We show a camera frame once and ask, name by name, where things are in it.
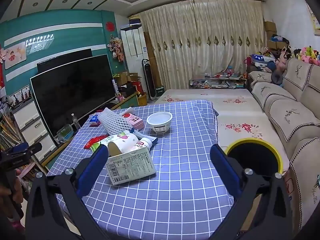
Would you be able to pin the open cardboard boxes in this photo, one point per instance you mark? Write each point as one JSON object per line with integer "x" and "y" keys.
{"x": 127, "y": 77}

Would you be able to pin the person's pink clothing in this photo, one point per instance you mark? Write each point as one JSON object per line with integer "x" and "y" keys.
{"x": 17, "y": 227}

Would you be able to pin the white standing air conditioner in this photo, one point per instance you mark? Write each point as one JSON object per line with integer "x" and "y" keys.
{"x": 132, "y": 47}

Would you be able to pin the red round wall sticker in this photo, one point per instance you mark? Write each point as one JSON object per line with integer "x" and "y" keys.
{"x": 109, "y": 26}

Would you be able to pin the row of plush toys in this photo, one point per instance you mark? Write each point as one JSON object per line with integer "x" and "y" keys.
{"x": 307, "y": 53}

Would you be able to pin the small labelled plastic bottle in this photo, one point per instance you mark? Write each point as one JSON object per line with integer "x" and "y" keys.
{"x": 143, "y": 145}

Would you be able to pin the pink carton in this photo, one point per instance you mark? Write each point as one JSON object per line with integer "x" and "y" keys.
{"x": 135, "y": 122}

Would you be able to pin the pile of bags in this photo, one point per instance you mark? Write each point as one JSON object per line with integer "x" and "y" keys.
{"x": 260, "y": 60}

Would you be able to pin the dark box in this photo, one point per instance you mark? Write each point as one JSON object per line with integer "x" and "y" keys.
{"x": 135, "y": 21}

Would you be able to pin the large black television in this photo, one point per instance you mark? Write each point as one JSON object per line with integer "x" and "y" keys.
{"x": 72, "y": 92}

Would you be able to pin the beige embroidered curtain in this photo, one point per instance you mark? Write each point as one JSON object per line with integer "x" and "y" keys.
{"x": 200, "y": 42}

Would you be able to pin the red wall hanging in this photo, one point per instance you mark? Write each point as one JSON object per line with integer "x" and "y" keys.
{"x": 2, "y": 75}

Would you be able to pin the dark blue hat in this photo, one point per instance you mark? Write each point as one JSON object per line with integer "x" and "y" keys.
{"x": 277, "y": 77}

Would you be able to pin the clear water bottle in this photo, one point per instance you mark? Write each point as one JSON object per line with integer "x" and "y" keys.
{"x": 75, "y": 122}

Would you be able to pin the black flat screen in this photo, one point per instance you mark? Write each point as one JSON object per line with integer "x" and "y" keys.
{"x": 65, "y": 57}

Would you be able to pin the black tower fan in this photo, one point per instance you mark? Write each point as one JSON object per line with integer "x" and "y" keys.
{"x": 150, "y": 80}

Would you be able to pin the white floral mat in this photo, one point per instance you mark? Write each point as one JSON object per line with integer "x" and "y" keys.
{"x": 225, "y": 110}

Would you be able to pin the green box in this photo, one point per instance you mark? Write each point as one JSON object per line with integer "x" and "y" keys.
{"x": 159, "y": 91}

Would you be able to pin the person's left hand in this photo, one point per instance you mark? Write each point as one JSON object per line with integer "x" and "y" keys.
{"x": 19, "y": 187}

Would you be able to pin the cluttered glass coffee table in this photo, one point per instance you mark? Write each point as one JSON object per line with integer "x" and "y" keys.
{"x": 215, "y": 83}

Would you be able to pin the beige sofa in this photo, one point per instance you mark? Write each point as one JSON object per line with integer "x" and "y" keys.
{"x": 287, "y": 120}

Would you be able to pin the blue white tube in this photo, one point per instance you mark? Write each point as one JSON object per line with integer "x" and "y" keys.
{"x": 143, "y": 136}

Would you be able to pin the framed wall painting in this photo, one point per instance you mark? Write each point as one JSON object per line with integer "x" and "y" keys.
{"x": 315, "y": 22}

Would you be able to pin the stacked cardboard boxes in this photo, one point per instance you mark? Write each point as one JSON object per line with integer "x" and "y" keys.
{"x": 270, "y": 27}

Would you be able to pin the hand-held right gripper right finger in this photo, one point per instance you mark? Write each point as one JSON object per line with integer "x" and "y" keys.
{"x": 226, "y": 170}

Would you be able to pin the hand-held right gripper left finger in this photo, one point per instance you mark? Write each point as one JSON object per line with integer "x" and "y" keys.
{"x": 91, "y": 170}

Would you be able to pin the yellow rimmed dark bin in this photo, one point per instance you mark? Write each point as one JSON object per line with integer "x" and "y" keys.
{"x": 255, "y": 160}

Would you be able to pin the framed photo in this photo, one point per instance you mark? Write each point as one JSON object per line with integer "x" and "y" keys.
{"x": 21, "y": 95}

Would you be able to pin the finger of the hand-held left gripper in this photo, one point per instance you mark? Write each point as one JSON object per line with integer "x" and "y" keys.
{"x": 35, "y": 148}
{"x": 18, "y": 147}

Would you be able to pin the red and blue packet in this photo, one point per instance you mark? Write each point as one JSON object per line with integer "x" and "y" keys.
{"x": 96, "y": 140}

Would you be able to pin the small blue carton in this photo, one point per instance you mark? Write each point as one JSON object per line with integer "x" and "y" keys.
{"x": 94, "y": 121}

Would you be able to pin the white foam net sleeve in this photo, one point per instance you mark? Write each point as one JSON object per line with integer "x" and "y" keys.
{"x": 112, "y": 122}

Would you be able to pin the white green printed container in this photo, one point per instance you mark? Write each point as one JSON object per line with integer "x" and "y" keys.
{"x": 122, "y": 141}

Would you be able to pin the white barcode medicine box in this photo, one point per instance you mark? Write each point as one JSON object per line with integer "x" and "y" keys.
{"x": 130, "y": 166}

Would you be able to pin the white plastic bowl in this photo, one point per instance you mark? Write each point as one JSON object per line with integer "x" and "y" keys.
{"x": 160, "y": 127}

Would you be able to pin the artificial flower bunch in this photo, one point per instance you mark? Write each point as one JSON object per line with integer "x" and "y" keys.
{"x": 116, "y": 47}

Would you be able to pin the dark blue cloth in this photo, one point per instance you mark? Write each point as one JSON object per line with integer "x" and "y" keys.
{"x": 215, "y": 120}

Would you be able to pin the pink wall picture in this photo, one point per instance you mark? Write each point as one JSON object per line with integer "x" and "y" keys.
{"x": 15, "y": 55}

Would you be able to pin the blue checked tablecloth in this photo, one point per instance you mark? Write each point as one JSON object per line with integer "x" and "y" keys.
{"x": 175, "y": 180}

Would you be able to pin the white tissue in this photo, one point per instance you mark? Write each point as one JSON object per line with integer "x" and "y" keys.
{"x": 128, "y": 111}

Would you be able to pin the white drawer cabinet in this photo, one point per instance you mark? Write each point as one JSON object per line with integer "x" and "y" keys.
{"x": 30, "y": 132}

